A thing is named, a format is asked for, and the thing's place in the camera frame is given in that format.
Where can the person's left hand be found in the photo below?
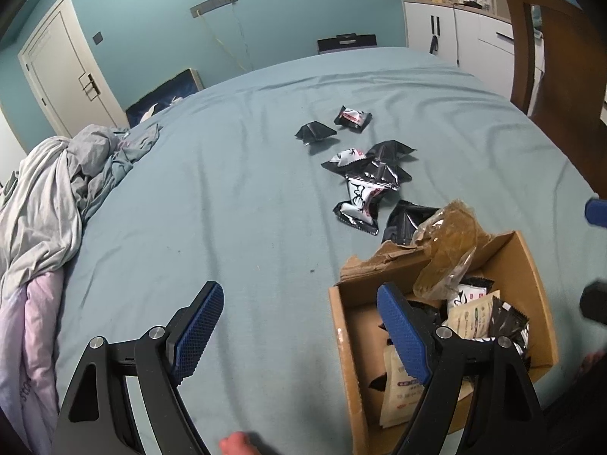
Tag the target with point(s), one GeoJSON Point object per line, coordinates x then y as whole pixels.
{"type": "Point", "coordinates": [238, 443]}

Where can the wooden chair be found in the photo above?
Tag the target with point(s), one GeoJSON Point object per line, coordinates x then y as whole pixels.
{"type": "Point", "coordinates": [559, 79]}

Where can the pink quilt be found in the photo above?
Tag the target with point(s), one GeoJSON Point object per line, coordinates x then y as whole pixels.
{"type": "Point", "coordinates": [29, 398]}

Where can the brown cardboard box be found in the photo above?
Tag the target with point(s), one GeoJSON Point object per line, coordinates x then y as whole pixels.
{"type": "Point", "coordinates": [483, 388]}

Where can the beige sachet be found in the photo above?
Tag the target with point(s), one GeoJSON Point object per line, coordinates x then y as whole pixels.
{"type": "Point", "coordinates": [402, 392]}
{"type": "Point", "coordinates": [471, 320]}

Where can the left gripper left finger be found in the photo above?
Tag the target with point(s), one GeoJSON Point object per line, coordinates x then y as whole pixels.
{"type": "Point", "coordinates": [190, 330]}

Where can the wall mounted lamp bar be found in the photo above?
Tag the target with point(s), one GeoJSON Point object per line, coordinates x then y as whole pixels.
{"type": "Point", "coordinates": [209, 5]}

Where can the white black snack packet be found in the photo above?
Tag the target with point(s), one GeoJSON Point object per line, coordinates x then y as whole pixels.
{"type": "Point", "coordinates": [466, 293]}

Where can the white cabinet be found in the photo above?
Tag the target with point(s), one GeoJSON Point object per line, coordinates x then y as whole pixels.
{"type": "Point", "coordinates": [477, 44]}

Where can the teal bed sheet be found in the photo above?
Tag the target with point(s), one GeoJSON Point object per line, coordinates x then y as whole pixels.
{"type": "Point", "coordinates": [229, 194]}

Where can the black box behind bed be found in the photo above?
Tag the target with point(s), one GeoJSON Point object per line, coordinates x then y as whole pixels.
{"type": "Point", "coordinates": [346, 41]}

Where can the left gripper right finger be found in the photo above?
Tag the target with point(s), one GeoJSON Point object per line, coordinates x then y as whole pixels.
{"type": "Point", "coordinates": [410, 331]}

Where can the black snack packet far left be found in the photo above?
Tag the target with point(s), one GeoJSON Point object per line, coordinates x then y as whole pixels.
{"type": "Point", "coordinates": [314, 132]}

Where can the white door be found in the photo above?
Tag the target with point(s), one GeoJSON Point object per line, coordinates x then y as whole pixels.
{"type": "Point", "coordinates": [64, 76]}

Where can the pile of black snack packets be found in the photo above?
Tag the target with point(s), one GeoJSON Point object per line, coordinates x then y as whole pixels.
{"type": "Point", "coordinates": [369, 177]}

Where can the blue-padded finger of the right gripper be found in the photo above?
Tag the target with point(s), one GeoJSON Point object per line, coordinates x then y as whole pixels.
{"type": "Point", "coordinates": [595, 212]}
{"type": "Point", "coordinates": [593, 302]}

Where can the framed dark picture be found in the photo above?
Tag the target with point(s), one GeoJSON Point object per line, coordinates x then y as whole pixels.
{"type": "Point", "coordinates": [179, 87]}

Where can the black snack packet far right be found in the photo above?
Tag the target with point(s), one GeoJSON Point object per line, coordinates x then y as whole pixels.
{"type": "Point", "coordinates": [353, 119]}

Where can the person's right hand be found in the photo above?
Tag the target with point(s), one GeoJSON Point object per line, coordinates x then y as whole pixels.
{"type": "Point", "coordinates": [588, 362]}

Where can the crumpled grey blanket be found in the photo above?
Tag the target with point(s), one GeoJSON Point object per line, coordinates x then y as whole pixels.
{"type": "Point", "coordinates": [58, 187]}

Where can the beige sachet left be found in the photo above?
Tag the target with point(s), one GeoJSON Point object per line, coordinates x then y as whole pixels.
{"type": "Point", "coordinates": [402, 392]}

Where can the beige sachet right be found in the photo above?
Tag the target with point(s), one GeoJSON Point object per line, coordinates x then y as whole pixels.
{"type": "Point", "coordinates": [471, 320]}

